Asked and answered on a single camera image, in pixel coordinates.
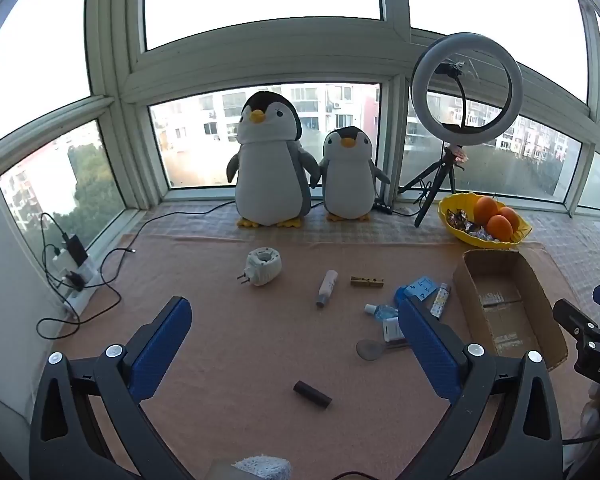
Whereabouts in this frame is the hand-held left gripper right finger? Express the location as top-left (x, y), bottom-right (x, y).
top-left (397, 296), bottom-right (563, 480)

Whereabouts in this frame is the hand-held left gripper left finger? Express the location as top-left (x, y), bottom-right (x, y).
top-left (29, 296), bottom-right (193, 480)

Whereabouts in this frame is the white charger adapter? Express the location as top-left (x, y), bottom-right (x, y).
top-left (382, 317), bottom-right (406, 343)

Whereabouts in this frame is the grey spoon with black handle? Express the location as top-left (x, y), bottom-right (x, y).
top-left (356, 338), bottom-right (412, 362)

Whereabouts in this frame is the small blue bottle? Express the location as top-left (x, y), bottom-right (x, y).
top-left (364, 302), bottom-right (400, 320)

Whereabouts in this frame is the cardboard box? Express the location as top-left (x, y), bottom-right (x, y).
top-left (452, 249), bottom-right (570, 372)

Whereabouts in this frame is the white tube bottle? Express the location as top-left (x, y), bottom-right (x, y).
top-left (315, 269), bottom-right (339, 309)

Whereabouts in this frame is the black cylinder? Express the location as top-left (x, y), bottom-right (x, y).
top-left (293, 381), bottom-right (333, 409)

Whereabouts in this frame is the white plug-in mosquito repeller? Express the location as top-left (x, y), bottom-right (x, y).
top-left (236, 247), bottom-right (284, 288)

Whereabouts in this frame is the patterned lip balm tube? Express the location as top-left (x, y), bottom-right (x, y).
top-left (430, 282), bottom-right (452, 320)

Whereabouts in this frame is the pink mat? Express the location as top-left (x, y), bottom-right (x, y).
top-left (50, 232), bottom-right (596, 480)

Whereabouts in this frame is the white power strip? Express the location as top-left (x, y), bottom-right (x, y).
top-left (52, 252), bottom-right (101, 311)

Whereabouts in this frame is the yellow fruit bowl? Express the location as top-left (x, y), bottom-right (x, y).
top-left (438, 192), bottom-right (533, 251)

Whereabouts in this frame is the orange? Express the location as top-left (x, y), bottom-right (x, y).
top-left (497, 206), bottom-right (522, 233)
top-left (474, 196), bottom-right (500, 225)
top-left (486, 215), bottom-right (515, 242)

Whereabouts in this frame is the black charger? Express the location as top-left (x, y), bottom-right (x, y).
top-left (62, 234), bottom-right (88, 265)

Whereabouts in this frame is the pile of wrapped candies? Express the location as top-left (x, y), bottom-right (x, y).
top-left (446, 209), bottom-right (496, 241)

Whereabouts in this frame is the black tripod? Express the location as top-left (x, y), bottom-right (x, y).
top-left (397, 144), bottom-right (468, 228)

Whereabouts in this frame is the white towel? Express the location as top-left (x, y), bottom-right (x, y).
top-left (231, 455), bottom-right (293, 480)

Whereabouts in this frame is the small penguin plush toy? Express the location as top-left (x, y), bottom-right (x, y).
top-left (318, 126), bottom-right (391, 222)

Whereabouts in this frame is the large penguin plush toy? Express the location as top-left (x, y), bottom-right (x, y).
top-left (226, 91), bottom-right (322, 228)

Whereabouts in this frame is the black cable with connector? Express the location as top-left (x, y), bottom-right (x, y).
top-left (100, 200), bottom-right (237, 281)

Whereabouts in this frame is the ring light cable with remote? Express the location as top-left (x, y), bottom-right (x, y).
top-left (374, 180), bottom-right (423, 217)

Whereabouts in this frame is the white ring light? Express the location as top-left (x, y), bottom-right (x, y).
top-left (411, 32), bottom-right (525, 148)

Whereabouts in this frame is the white window frame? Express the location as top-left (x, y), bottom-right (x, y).
top-left (0, 0), bottom-right (600, 221)

